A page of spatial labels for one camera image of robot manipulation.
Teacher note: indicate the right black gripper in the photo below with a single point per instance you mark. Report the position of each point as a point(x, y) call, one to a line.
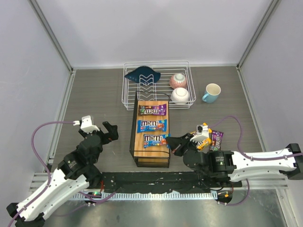
point(187, 144)

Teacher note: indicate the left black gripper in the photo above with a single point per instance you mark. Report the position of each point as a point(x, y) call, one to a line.
point(102, 135)

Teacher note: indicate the yellow candy bag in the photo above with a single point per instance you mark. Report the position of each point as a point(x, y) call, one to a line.
point(203, 144)
point(203, 129)

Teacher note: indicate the blue candy bag short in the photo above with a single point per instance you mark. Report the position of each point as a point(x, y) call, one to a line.
point(155, 140)

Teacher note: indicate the blue candy bag long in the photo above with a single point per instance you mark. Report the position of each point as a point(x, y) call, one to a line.
point(148, 126)

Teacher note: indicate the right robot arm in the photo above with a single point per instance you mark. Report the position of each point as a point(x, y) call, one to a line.
point(234, 166)

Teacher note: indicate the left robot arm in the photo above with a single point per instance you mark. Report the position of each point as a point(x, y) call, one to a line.
point(75, 173)

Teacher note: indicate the purple brown candy bag lower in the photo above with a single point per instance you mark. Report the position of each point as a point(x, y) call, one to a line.
point(216, 140)

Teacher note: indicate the white bowl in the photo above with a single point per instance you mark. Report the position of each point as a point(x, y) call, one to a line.
point(180, 96)

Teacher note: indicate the dark blue leaf plate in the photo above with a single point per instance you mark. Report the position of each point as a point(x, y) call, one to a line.
point(143, 75)

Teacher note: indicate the pink patterned bowl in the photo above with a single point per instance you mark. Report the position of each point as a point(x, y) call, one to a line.
point(178, 80)

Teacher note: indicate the light blue mug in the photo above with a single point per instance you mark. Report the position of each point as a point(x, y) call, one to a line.
point(212, 91)

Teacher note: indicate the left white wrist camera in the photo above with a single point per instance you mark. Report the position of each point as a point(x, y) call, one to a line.
point(86, 124)

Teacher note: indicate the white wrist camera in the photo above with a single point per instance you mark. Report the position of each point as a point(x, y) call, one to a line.
point(86, 124)
point(199, 137)

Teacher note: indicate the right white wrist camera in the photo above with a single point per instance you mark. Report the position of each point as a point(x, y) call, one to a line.
point(199, 137)

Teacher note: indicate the black wire wooden shelf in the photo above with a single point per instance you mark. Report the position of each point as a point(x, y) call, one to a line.
point(155, 156)

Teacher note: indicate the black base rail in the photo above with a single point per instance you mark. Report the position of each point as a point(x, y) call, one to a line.
point(161, 182)

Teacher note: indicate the white cable duct strip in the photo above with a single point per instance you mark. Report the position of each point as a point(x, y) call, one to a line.
point(162, 197)

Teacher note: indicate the white wire dish rack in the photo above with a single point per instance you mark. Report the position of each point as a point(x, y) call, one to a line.
point(150, 90)

